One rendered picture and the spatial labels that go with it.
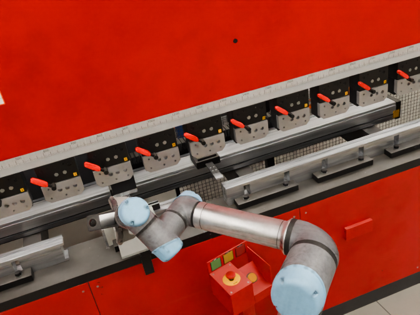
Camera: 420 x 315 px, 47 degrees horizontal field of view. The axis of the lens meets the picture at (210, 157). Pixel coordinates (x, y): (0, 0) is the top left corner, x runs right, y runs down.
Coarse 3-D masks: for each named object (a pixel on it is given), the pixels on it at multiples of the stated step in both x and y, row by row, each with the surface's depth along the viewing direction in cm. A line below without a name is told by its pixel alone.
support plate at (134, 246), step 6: (114, 228) 195; (132, 240) 186; (138, 240) 186; (120, 246) 184; (126, 246) 184; (132, 246) 183; (138, 246) 183; (144, 246) 182; (126, 252) 181; (132, 252) 180; (138, 252) 181
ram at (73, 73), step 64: (0, 0) 149; (64, 0) 155; (128, 0) 162; (192, 0) 169; (256, 0) 177; (320, 0) 186; (384, 0) 196; (0, 64) 157; (64, 64) 164; (128, 64) 172; (192, 64) 180; (256, 64) 189; (320, 64) 199; (384, 64) 210; (0, 128) 167; (64, 128) 174
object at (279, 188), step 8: (280, 184) 221; (296, 184) 219; (256, 192) 218; (264, 192) 217; (272, 192) 216; (280, 192) 217; (288, 192) 219; (240, 200) 215; (248, 200) 214; (256, 200) 214; (264, 200) 216; (240, 208) 213
